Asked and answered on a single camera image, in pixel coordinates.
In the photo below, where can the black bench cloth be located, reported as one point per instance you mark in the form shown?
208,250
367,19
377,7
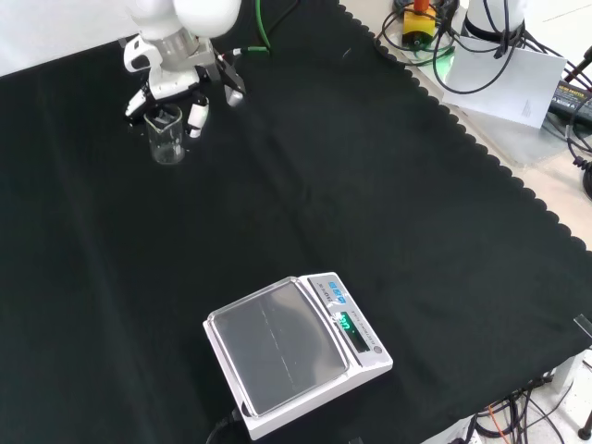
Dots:
259,231

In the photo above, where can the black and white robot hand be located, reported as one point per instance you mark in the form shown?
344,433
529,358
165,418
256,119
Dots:
162,81

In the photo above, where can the clear glass beaker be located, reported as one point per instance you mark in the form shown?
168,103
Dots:
165,139

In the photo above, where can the black power adapter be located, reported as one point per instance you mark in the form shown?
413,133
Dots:
570,99

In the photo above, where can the white electronic balance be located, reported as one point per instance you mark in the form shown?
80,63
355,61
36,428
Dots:
296,351

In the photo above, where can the white paper sheet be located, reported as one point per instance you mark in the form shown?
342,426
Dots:
504,85

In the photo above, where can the yellow stop button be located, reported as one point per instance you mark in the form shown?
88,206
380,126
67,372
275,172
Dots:
417,25

